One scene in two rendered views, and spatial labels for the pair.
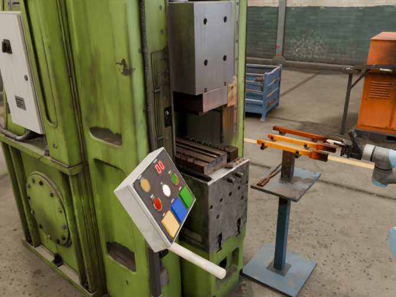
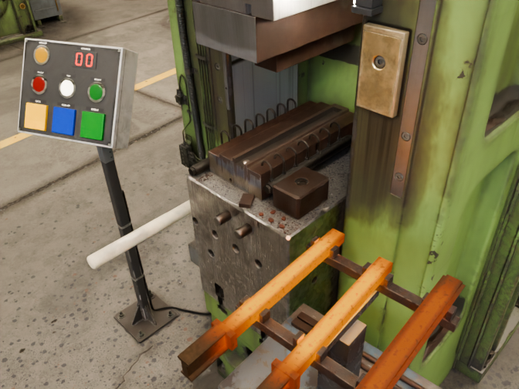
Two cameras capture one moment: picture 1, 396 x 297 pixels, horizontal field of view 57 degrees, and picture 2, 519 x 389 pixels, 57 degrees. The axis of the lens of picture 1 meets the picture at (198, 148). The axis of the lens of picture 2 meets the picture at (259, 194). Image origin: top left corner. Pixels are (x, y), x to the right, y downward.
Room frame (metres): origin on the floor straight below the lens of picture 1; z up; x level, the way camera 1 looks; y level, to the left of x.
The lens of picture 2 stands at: (1.92, -1.13, 1.64)
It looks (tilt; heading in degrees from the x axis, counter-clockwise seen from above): 36 degrees down; 96
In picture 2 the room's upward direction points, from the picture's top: 2 degrees counter-clockwise
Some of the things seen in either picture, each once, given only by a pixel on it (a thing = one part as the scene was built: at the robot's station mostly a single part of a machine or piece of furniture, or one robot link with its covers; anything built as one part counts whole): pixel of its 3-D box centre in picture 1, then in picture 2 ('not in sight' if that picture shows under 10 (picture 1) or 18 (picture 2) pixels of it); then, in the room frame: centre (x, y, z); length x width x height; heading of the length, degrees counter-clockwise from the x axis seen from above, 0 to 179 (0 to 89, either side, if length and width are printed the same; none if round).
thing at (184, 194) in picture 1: (185, 197); (93, 126); (1.33, 0.06, 1.01); 0.07 x 0.05 x 0.07; 165
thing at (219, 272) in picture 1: (187, 254); (149, 229); (1.43, 0.06, 0.62); 0.44 x 0.05 x 0.05; 50
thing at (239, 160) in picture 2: (188, 147); (295, 133); (1.90, 0.05, 0.99); 0.42 x 0.05 x 0.01; 50
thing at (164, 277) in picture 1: (159, 278); (202, 253); (1.55, 0.23, 0.36); 0.09 x 0.07 x 0.12; 140
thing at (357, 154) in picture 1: (352, 149); not in sight; (1.90, -0.89, 0.96); 0.12 x 0.08 x 0.09; 53
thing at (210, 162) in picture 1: (186, 154); (288, 141); (1.88, 0.07, 0.96); 0.42 x 0.20 x 0.09; 50
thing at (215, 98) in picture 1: (184, 92); (289, 10); (1.88, 0.07, 1.32); 0.42 x 0.20 x 0.10; 50
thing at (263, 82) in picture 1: (238, 88); not in sight; (5.80, -0.69, 0.36); 1.20 x 0.80 x 0.72; 61
